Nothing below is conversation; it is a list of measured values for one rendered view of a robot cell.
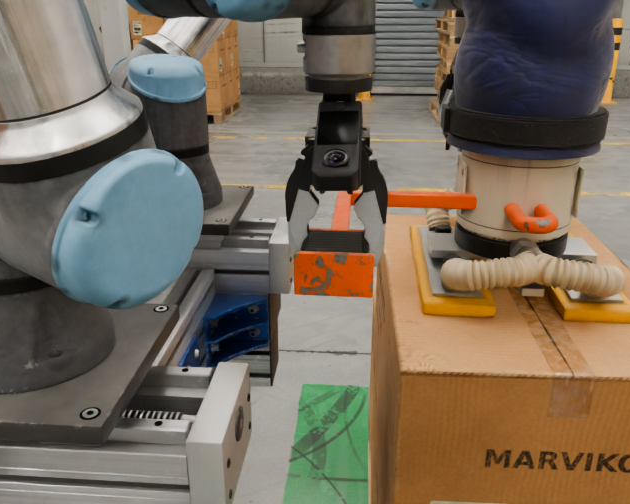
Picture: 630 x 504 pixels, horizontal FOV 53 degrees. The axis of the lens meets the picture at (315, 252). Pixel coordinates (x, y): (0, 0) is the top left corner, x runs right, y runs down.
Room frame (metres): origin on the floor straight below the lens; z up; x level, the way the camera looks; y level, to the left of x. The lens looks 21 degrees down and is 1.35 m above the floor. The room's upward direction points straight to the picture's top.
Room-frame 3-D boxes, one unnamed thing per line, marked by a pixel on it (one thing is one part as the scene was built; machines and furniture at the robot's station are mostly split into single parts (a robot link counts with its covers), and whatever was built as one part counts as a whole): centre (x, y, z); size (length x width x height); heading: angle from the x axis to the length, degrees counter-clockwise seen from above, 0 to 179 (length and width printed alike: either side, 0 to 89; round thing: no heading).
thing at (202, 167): (1.03, 0.23, 1.09); 0.15 x 0.15 x 0.10
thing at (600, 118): (0.95, -0.31, 1.19); 0.23 x 0.23 x 0.04
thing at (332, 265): (0.67, -0.02, 1.08); 0.09 x 0.08 x 0.05; 85
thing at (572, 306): (0.94, -0.40, 0.97); 0.34 x 0.10 x 0.05; 175
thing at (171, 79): (1.04, 0.24, 1.20); 0.13 x 0.12 x 0.14; 30
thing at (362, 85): (0.70, -0.03, 1.22); 0.09 x 0.08 x 0.12; 175
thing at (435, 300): (0.95, -0.21, 0.97); 0.34 x 0.10 x 0.05; 175
